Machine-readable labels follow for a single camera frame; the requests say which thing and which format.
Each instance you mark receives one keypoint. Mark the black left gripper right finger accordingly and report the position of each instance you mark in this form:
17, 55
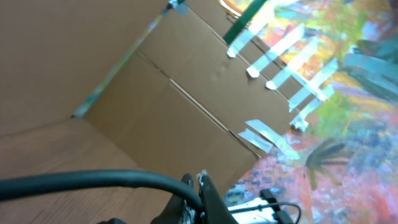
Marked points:
215, 211

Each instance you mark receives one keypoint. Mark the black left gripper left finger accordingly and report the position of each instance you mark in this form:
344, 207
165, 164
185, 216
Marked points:
177, 211

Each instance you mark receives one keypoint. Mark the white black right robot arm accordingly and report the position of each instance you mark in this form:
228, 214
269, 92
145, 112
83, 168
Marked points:
265, 209

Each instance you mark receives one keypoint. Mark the colourful painted backdrop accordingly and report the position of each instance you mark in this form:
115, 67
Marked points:
338, 161

